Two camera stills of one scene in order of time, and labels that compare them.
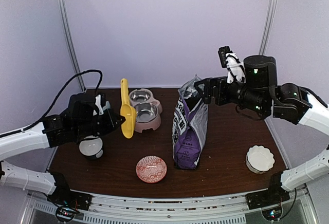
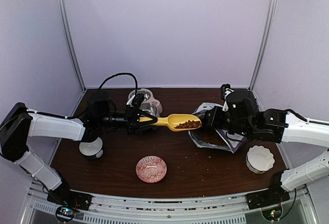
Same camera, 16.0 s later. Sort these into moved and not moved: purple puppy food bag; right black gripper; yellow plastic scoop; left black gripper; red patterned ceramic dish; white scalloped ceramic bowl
Moved: left black gripper; yellow plastic scoop; purple puppy food bag; right black gripper
Not moved: red patterned ceramic dish; white scalloped ceramic bowl
